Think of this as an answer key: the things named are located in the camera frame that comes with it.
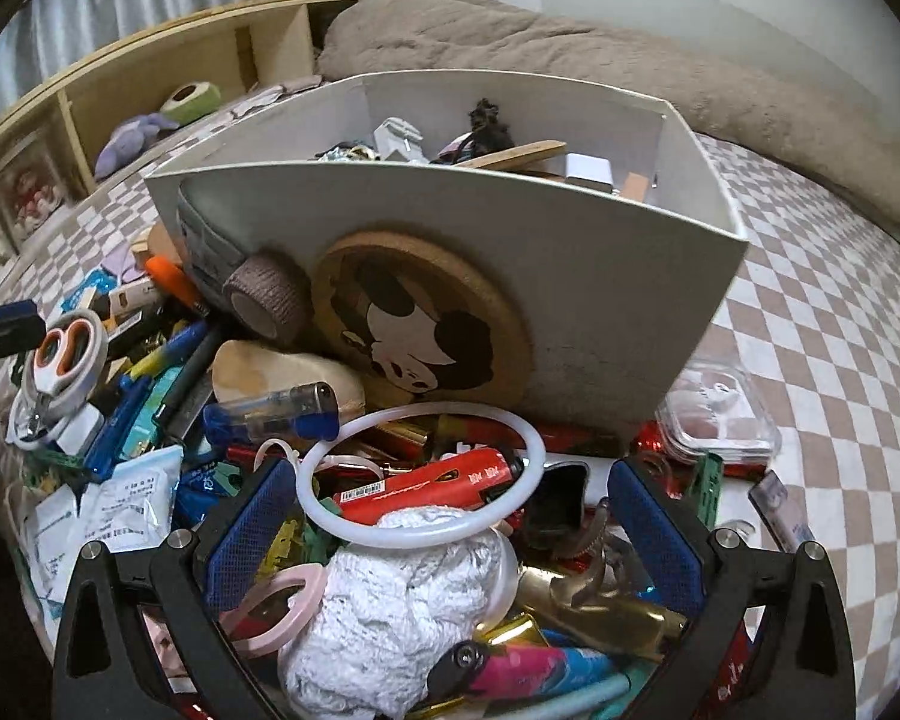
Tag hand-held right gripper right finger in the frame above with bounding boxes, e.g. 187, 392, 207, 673
607, 456, 848, 720

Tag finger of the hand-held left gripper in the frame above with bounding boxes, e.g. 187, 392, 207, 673
0, 298, 44, 374

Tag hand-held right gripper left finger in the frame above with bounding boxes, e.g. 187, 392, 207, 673
51, 456, 299, 720

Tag white plastic ring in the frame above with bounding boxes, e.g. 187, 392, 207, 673
300, 401, 547, 548

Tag white cardboard box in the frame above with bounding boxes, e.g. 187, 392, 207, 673
142, 71, 749, 436

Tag white charger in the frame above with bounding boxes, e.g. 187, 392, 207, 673
564, 154, 616, 188

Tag orange white scissors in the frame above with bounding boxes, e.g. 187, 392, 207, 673
7, 319, 110, 451

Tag gold foil wrapper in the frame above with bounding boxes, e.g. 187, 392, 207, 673
514, 566, 687, 661

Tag blue lighter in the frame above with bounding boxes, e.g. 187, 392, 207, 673
204, 382, 341, 443

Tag white mask packet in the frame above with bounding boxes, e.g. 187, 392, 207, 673
26, 446, 185, 601

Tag clear plastic case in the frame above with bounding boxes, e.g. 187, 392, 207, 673
656, 364, 782, 466

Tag white crumpled lace cloth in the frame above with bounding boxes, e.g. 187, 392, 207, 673
277, 506, 522, 717

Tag orange marker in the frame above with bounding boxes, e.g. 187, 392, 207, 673
146, 256, 211, 316

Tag red utility knife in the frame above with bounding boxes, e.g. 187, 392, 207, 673
334, 446, 524, 526

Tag grey foil packet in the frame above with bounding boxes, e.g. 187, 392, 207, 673
176, 184, 256, 312

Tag purple plush toy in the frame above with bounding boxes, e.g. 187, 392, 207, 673
94, 114, 181, 181

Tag brown bandage roll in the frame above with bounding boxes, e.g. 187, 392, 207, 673
223, 249, 312, 350

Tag panda cork coaster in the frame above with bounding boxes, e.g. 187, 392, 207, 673
311, 231, 533, 395

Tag green avocado plush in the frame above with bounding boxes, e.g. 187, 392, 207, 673
159, 81, 222, 125

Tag wooden bedside shelf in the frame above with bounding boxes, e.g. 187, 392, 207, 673
0, 0, 361, 256

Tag checkered bed sheet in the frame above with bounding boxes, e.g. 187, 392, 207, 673
0, 112, 900, 720

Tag grey white plastic holder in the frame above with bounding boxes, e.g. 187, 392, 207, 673
375, 118, 425, 162

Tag dark figurine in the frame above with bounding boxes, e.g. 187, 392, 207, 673
469, 99, 516, 152

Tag beige quilt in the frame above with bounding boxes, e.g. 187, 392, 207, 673
319, 0, 900, 256

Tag white headboard panel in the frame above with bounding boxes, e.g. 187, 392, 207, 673
540, 0, 833, 50

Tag pink plastic ring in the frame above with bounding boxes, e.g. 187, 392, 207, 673
221, 566, 327, 657

